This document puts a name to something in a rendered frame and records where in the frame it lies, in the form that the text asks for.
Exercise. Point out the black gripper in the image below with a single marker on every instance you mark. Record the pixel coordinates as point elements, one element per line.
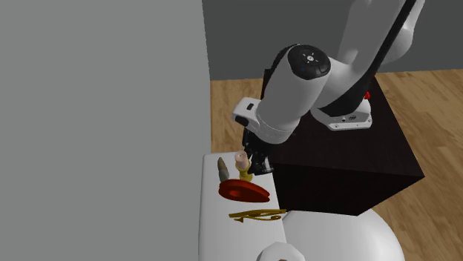
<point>258,159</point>

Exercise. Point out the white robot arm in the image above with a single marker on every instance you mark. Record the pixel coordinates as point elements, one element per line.
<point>289,97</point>

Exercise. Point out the red teardrop shaped dish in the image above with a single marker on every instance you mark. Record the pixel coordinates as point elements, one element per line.
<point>249,191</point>

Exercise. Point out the grey brown pointed figure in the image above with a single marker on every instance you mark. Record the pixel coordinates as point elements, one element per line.
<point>222,171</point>

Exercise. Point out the pink candle in gold holder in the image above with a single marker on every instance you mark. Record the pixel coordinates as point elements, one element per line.
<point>241,159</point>

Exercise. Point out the dark robot stand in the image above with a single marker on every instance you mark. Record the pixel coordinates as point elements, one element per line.
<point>343,166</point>

